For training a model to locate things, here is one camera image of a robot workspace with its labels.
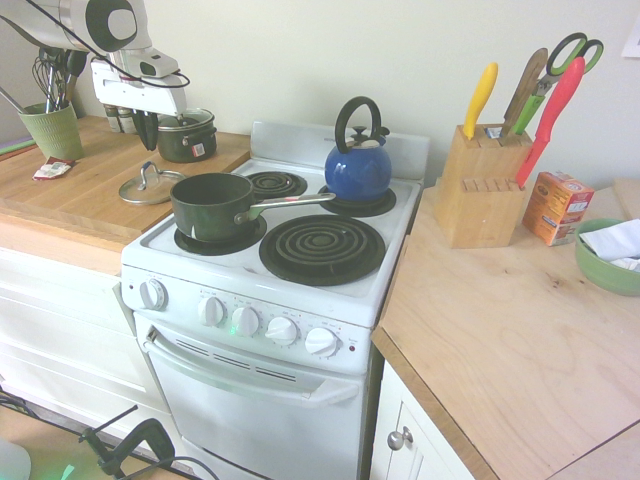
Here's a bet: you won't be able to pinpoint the steel utensil handle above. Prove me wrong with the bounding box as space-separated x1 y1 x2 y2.
0 87 26 114

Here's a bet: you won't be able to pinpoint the glass lid with steel handle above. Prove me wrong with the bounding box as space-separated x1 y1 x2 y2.
118 160 187 205

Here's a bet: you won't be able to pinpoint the glass lid with black knob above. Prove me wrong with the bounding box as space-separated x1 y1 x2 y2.
158 108 216 132

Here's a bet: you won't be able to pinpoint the green ribbed utensil holder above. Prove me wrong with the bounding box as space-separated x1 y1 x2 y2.
18 102 85 161

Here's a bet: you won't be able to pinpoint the red knife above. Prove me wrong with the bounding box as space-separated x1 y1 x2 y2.
514 56 586 190

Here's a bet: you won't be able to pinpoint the black two-handled stockpot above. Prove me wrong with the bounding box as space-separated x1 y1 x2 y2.
157 108 219 164

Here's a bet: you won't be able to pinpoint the orange baking soda box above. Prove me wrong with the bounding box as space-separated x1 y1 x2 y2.
522 171 596 248

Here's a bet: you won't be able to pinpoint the white crumpled cloth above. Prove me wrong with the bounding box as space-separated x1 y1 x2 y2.
579 218 640 274

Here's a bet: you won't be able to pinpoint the yellow handled knife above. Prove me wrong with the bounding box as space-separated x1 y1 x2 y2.
462 62 500 141

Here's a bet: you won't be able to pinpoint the green and black scissors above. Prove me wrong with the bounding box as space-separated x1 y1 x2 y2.
529 32 605 99

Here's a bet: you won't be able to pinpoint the dark saucepan with steel handle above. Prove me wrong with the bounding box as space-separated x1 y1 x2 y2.
170 172 337 244

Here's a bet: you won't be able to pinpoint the wooden knife block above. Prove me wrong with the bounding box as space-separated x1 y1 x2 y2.
433 123 534 250

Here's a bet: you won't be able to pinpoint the large black coil burner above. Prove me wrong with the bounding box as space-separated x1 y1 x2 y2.
258 214 387 287

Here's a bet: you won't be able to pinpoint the blue kettle with black handle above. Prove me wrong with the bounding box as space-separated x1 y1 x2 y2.
324 96 393 203

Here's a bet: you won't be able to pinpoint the green ceramic bowl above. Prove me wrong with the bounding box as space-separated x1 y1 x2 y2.
574 218 640 298

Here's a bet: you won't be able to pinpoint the large wooden butcher block board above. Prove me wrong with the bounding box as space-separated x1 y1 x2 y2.
0 114 251 236

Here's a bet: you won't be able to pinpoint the black bar clamp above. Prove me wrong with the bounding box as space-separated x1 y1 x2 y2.
79 404 176 479

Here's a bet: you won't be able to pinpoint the black kitchen utensil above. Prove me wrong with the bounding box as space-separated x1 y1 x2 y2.
64 49 89 104

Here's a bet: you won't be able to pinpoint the small black coil burner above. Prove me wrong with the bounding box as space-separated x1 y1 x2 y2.
243 169 309 199
173 214 269 256
317 184 397 218

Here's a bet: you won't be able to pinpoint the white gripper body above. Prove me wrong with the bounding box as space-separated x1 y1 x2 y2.
91 57 188 115

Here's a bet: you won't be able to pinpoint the black wire whisk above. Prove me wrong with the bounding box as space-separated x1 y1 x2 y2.
32 49 71 114

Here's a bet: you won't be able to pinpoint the white stove knob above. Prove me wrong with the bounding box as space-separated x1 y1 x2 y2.
304 327 340 357
264 316 300 346
139 279 169 311
198 296 229 328
230 306 260 337

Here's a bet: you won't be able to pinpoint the round metal cabinet knob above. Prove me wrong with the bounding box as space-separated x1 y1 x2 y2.
387 426 415 451

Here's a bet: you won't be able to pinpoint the white oven door handle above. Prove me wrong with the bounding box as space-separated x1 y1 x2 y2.
142 327 361 406

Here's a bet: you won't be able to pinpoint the wooden handled knife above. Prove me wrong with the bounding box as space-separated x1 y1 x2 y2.
501 47 550 139

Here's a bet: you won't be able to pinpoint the white paper packet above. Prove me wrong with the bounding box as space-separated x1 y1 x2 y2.
32 160 71 181

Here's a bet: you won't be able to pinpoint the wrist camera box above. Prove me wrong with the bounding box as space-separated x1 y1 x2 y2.
130 48 180 79

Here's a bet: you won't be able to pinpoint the green handled knife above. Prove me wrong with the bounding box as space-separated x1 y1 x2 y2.
510 91 546 136

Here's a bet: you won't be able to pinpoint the white base cabinet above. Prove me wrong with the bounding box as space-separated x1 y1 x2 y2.
372 359 476 480
0 219 174 451

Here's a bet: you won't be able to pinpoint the white electric stove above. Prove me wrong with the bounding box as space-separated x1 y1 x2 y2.
120 119 431 480

